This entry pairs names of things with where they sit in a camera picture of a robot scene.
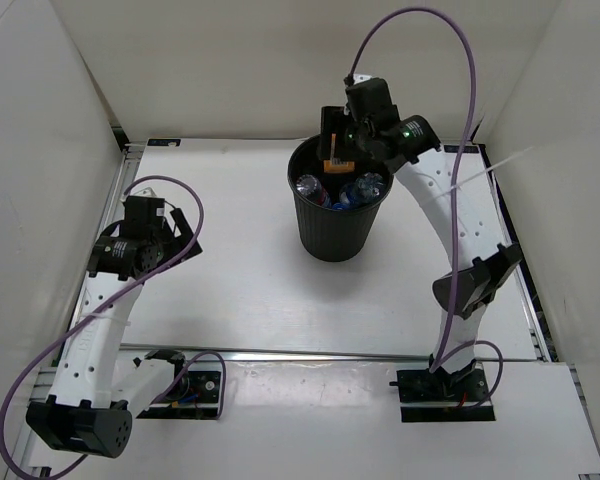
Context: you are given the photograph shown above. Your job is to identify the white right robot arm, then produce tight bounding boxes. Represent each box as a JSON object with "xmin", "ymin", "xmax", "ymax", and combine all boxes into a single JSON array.
[{"xmin": 319, "ymin": 76, "xmax": 522, "ymax": 400}]

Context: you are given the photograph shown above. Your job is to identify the aluminium frame rail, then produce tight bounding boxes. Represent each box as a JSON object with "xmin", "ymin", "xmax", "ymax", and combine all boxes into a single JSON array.
[{"xmin": 120, "ymin": 343, "xmax": 428, "ymax": 362}]

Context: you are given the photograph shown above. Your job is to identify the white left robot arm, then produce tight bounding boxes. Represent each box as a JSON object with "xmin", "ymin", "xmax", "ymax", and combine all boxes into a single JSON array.
[{"xmin": 26, "ymin": 188, "xmax": 193, "ymax": 458}]

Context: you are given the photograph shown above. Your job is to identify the black ribbed plastic bin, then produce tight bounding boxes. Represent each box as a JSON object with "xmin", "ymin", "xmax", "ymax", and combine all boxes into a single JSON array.
[{"xmin": 287, "ymin": 135, "xmax": 393, "ymax": 262}]

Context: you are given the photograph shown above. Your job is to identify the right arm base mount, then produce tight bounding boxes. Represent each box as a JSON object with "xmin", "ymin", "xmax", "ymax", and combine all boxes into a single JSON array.
[{"xmin": 389, "ymin": 369, "xmax": 496, "ymax": 423}]

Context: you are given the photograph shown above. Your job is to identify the small orange juice bottle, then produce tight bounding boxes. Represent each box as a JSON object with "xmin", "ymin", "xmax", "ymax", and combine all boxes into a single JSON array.
[{"xmin": 323, "ymin": 133, "xmax": 355, "ymax": 174}]

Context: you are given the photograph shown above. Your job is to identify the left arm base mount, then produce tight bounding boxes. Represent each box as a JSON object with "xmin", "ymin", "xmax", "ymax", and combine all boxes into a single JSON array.
[{"xmin": 134, "ymin": 349, "xmax": 228, "ymax": 421}]

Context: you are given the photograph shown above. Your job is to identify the pepsi bottle dark blue label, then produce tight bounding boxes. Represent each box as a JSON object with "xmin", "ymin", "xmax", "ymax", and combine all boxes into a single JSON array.
[{"xmin": 295, "ymin": 174, "xmax": 331, "ymax": 208}]

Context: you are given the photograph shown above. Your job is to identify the clear bottle blue label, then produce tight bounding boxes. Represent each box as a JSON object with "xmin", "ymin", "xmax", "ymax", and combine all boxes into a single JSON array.
[{"xmin": 332, "ymin": 172, "xmax": 386, "ymax": 210}]

